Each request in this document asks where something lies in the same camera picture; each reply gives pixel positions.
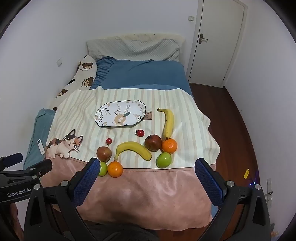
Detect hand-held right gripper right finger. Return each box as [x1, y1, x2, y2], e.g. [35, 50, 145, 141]
[195, 158, 271, 241]

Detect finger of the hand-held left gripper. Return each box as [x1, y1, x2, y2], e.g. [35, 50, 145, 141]
[0, 152, 23, 168]
[0, 159, 53, 186]

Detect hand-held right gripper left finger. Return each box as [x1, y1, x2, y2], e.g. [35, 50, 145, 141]
[24, 158, 101, 241]

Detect green apple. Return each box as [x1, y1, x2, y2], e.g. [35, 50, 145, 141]
[156, 152, 173, 169]
[98, 161, 108, 176]

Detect orange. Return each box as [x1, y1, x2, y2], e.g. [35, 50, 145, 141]
[107, 161, 123, 178]
[161, 138, 178, 154]

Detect curved yellow banana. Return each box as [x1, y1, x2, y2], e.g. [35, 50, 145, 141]
[113, 141, 152, 162]

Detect red apple yellow patches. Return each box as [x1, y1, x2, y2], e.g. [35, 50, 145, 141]
[144, 134, 162, 151]

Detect straight yellow banana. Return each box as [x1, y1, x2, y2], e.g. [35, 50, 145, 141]
[157, 108, 174, 141]

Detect oval floral plate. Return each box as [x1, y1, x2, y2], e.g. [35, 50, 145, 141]
[95, 100, 147, 128]

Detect teal pillow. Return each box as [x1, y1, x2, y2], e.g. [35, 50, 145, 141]
[23, 108, 56, 171]

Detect striped cat print blanket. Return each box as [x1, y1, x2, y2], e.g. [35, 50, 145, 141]
[40, 86, 220, 231]

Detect dark cloth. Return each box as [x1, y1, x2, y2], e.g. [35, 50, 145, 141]
[79, 221, 160, 241]

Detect bear print pillow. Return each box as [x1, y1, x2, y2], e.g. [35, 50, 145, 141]
[47, 55, 97, 112]

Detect blue bed sheet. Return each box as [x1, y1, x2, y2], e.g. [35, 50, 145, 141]
[89, 56, 193, 96]

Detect white door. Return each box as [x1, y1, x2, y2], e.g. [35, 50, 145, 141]
[186, 0, 248, 88]

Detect white quilted pillow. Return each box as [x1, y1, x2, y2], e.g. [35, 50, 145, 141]
[86, 34, 185, 62]

